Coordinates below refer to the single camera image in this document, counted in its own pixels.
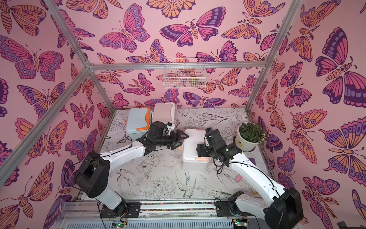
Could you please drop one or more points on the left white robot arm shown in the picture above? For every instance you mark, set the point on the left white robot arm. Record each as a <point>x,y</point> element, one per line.
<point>93,173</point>

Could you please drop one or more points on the potted green plant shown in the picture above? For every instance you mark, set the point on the potted green plant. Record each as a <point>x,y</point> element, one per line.
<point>249,136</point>

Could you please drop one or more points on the green toy in basket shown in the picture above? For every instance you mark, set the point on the green toy in basket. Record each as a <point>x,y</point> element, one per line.
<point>193,81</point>

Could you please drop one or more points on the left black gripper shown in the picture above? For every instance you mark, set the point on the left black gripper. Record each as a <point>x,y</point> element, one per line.
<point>174,144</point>

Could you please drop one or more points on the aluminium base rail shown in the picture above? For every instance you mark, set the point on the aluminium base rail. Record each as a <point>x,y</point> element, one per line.
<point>175,214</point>

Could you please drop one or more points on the blue orange first aid box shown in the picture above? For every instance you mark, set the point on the blue orange first aid box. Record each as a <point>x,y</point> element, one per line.
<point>138,122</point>

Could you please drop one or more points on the white pink medicine chest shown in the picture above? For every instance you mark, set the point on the white pink medicine chest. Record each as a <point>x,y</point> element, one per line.
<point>191,160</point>

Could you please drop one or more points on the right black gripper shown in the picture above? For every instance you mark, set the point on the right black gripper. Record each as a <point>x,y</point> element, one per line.
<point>207,144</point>

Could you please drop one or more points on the white wire wall basket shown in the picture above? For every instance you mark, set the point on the white wire wall basket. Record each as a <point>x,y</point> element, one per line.
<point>178,70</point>

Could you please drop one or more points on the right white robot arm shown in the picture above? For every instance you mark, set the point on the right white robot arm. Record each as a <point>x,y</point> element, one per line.
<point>281,208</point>

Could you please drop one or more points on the beige pink first aid box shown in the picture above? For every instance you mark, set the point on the beige pink first aid box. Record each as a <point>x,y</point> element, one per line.
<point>164,112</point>

